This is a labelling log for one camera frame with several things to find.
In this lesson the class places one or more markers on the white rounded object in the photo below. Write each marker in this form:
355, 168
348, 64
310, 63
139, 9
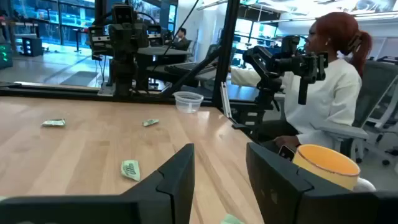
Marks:
364, 185

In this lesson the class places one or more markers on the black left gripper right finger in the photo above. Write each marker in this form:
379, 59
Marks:
280, 199

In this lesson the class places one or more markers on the black table frame rail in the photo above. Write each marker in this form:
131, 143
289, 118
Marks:
46, 91

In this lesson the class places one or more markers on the black equipment box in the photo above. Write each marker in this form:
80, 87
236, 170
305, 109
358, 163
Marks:
32, 46

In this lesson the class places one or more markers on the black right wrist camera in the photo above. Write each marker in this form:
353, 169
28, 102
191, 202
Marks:
123, 14

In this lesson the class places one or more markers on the clear plastic cup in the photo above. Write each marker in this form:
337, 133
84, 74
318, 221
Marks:
188, 102

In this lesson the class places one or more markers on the black frame post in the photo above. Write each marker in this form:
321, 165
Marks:
225, 46

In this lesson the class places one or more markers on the silver metal strip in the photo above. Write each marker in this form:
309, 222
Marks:
226, 99

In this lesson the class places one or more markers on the person's phone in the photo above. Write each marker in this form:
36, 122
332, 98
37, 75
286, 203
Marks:
286, 152

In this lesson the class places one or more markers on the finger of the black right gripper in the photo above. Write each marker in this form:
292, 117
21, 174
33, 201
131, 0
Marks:
139, 37
118, 39

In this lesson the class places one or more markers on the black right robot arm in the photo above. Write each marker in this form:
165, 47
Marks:
124, 74

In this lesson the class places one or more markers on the person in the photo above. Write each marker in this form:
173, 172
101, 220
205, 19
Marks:
181, 39
326, 93

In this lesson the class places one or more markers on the black diagonal frame brace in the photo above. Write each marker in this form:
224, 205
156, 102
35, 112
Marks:
192, 74

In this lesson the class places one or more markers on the grey office chair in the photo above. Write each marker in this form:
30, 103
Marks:
376, 90

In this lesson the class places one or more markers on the green-lit device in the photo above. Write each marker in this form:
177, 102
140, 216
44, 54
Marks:
5, 56

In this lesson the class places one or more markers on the green stevia packet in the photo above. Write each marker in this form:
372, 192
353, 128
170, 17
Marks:
231, 220
130, 170
53, 123
150, 122

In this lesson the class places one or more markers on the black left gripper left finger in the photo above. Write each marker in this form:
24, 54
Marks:
174, 186

